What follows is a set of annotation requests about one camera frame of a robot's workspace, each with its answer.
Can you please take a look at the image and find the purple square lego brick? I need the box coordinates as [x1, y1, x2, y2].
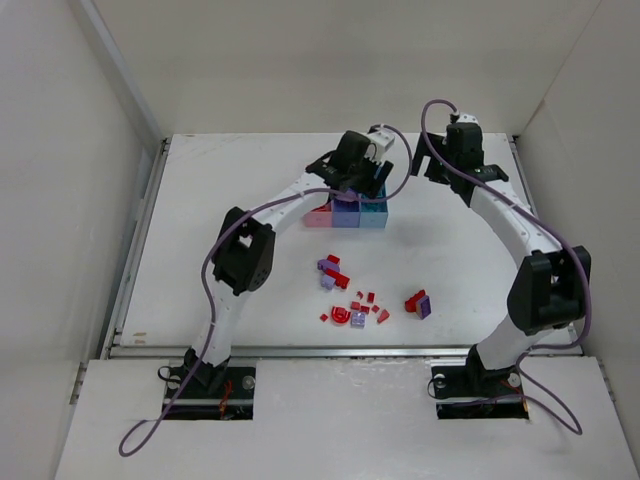
[414, 295, 432, 320]

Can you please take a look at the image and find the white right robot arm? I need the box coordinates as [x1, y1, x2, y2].
[412, 115, 591, 391]

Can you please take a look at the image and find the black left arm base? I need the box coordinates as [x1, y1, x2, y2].
[164, 364, 257, 421]

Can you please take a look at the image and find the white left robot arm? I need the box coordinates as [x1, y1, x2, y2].
[184, 126, 395, 392]

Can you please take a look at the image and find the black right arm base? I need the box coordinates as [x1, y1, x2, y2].
[428, 348, 529, 420]

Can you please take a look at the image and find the three-compartment colour sorting tray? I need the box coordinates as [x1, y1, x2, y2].
[302, 199, 389, 229]

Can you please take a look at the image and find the red lego brick lower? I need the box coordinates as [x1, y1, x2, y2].
[324, 269, 350, 290]

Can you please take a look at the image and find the light purple lego piece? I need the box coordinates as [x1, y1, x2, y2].
[320, 275, 336, 290]

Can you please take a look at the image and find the red wedge lego piece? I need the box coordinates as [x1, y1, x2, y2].
[377, 309, 390, 324]

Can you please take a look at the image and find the red round horseshoe lego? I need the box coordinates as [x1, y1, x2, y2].
[330, 306, 351, 325]

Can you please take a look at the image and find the lilac square lego plate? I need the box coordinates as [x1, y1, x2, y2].
[351, 312, 367, 328]

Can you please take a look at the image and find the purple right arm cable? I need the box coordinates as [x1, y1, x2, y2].
[409, 99, 592, 436]

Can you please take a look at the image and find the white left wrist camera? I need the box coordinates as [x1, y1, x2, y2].
[366, 124, 395, 158]

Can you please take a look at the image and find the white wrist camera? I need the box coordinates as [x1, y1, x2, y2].
[450, 110, 479, 125]
[366, 124, 395, 158]

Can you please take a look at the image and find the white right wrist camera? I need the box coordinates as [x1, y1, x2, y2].
[450, 110, 479, 125]

